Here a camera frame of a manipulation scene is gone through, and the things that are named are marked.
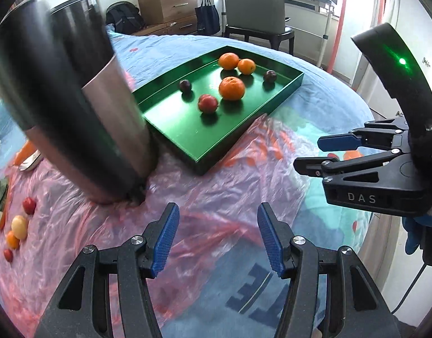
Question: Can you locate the large orange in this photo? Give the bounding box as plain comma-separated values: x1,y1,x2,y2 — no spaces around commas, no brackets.
219,76,246,101

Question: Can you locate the yellow apple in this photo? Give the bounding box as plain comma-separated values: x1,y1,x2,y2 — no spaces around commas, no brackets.
11,215,29,240

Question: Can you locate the pink plastic sheet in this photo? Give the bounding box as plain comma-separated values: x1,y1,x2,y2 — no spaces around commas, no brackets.
0,113,329,338

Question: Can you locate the pink pipe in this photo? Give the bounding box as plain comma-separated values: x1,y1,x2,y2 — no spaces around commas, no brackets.
328,0,348,74

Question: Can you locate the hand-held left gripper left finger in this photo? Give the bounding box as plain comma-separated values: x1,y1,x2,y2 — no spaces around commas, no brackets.
33,202,180,338

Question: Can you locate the dark tote bag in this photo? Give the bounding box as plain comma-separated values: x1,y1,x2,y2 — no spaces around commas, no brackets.
195,0,221,36

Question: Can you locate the grey office chair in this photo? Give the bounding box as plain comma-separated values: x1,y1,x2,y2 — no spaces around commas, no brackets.
221,0,296,55

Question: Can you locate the red apple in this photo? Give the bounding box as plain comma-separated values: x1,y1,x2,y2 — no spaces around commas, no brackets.
198,94,219,114

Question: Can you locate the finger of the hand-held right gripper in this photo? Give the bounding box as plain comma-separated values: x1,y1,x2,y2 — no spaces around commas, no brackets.
317,119,411,152
294,148,413,185

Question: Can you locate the green tray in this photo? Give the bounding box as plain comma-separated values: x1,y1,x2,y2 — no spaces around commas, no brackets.
131,45,305,176

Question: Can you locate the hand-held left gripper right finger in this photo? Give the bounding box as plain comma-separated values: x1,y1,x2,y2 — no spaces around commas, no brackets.
257,202,403,338

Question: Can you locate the person's right hand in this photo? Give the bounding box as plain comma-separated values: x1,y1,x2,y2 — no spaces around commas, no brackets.
403,215,428,255

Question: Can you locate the black backpack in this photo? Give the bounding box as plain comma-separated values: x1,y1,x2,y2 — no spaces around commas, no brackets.
106,2,146,35

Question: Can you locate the wooden drawer cabinet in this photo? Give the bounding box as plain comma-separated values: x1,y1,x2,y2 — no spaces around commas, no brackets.
136,0,202,36

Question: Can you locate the carrot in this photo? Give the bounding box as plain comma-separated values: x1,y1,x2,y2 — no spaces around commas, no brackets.
12,140,37,167

